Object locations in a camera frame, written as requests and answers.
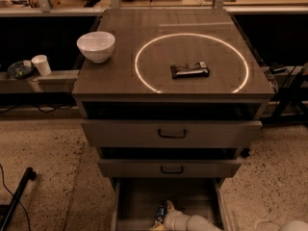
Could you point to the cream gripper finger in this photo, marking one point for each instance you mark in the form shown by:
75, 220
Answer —
158, 226
170, 206

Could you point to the blue redbull can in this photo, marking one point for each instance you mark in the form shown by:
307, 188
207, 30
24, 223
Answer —
161, 214

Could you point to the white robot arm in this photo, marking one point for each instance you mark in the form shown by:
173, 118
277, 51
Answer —
170, 219

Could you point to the grey bottom drawer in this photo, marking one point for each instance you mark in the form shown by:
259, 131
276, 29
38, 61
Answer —
138, 200

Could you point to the grey drawer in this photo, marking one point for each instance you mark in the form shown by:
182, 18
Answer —
169, 168
170, 133
138, 200

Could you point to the grey middle drawer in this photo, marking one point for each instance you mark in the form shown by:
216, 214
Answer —
169, 168

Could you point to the grey top drawer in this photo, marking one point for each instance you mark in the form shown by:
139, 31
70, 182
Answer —
170, 133

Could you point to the grey drawer cabinet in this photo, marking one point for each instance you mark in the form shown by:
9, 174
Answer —
136, 83

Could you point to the black cabinet caster wheel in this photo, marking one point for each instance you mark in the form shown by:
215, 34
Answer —
245, 153

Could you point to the black snack bar wrapper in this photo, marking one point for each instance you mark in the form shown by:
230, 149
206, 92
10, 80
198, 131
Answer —
199, 69

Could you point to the black floor stand leg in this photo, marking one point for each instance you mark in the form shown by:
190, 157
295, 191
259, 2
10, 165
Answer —
7, 210

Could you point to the black tripod stand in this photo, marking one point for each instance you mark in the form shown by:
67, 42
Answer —
288, 103

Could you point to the grey side bench ledge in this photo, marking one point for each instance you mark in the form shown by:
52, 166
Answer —
57, 81

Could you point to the white ceramic bowl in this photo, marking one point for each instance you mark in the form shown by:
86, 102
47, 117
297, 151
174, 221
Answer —
97, 47

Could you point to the white paper cup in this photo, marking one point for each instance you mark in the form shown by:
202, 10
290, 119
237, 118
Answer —
42, 65

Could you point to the dark round dish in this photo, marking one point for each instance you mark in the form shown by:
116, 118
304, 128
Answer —
21, 70

